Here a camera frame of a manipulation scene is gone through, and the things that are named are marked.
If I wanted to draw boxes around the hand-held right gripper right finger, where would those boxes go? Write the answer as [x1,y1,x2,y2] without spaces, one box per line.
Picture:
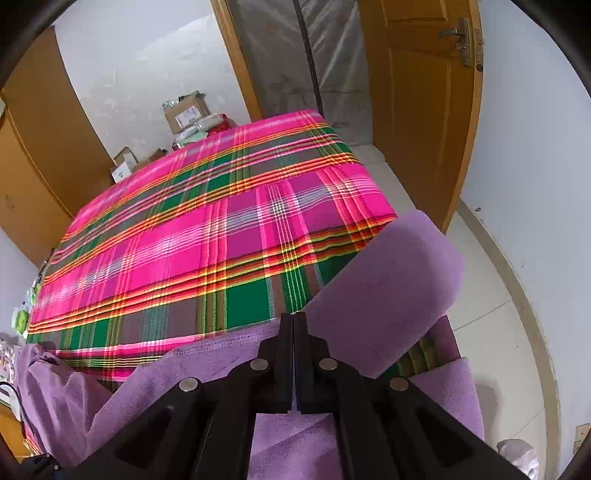
[294,311,532,480]

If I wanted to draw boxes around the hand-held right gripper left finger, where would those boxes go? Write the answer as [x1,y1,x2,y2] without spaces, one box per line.
[60,313,295,480]

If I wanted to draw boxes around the purple fleece cloth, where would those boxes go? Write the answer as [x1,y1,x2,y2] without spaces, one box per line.
[14,210,485,480]

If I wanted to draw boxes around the pink green plaid bed sheet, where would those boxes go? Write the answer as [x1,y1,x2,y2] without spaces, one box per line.
[25,110,462,384]

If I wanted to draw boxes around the small brown cardboard box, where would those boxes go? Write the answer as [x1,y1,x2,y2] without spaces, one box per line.
[134,148,168,169]

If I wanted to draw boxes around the pale plastic bag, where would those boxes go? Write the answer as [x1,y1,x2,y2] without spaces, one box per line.
[496,438,539,480]

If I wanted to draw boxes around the white cardboard box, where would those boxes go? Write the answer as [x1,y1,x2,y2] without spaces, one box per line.
[111,147,139,183]

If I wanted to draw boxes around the labelled brown cardboard box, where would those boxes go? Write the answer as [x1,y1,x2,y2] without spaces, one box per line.
[163,92,211,134]

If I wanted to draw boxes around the wooden door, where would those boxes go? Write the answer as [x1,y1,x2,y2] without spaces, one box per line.
[358,0,485,234]

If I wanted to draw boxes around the clear plastic door curtain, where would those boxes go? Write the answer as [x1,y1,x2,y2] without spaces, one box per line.
[228,0,375,146]

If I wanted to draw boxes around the black curtain zipper strip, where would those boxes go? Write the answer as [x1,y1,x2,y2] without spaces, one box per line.
[294,0,325,117]

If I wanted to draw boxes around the wooden wardrobe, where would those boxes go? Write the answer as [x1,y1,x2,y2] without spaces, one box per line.
[0,25,116,268]

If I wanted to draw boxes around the wooden door frame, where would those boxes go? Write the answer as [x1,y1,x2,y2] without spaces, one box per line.
[211,0,264,121]

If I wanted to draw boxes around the metal door handle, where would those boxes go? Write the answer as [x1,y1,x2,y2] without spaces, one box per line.
[436,17,476,70]

